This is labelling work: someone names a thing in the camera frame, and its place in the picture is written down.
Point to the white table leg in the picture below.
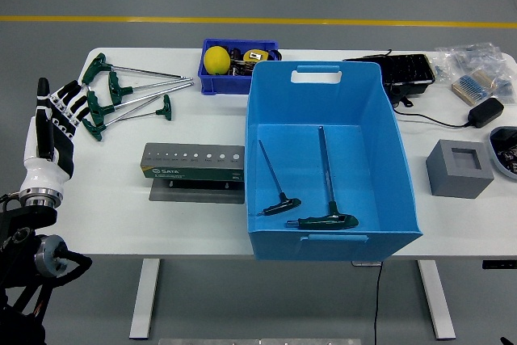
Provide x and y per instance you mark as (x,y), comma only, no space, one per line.
(143,300)
(438,300)

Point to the yellow lemon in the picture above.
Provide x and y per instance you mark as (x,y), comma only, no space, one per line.
(217,60)

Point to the round grey tray with parts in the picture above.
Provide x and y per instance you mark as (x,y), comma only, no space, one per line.
(507,139)

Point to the black power adapter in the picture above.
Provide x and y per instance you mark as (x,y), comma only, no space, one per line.
(484,112)

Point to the dark blue plastic bin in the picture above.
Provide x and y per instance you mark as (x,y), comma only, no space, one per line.
(226,84)

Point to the light blue plastic box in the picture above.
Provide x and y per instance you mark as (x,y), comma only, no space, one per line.
(363,167)

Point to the grey green hex key holder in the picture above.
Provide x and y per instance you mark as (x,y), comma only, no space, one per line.
(194,173)

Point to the clear bag of blue parts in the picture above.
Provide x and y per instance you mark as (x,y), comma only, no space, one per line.
(476,56)
(507,86)

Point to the grey cube with recess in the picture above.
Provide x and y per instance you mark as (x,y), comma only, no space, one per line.
(444,175)

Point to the black round part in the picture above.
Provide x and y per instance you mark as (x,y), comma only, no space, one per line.
(236,55)

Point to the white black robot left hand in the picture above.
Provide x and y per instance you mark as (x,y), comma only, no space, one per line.
(44,175)

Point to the beige component strip pack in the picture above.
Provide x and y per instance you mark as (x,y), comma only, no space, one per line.
(474,87)

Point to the black flat case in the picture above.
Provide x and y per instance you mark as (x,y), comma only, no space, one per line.
(416,70)

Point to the black table control panel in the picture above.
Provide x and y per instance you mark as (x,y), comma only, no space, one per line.
(498,264)

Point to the yellow tape measure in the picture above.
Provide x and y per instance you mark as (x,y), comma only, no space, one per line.
(255,57)

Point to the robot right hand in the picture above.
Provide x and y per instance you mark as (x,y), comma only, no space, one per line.
(508,342)

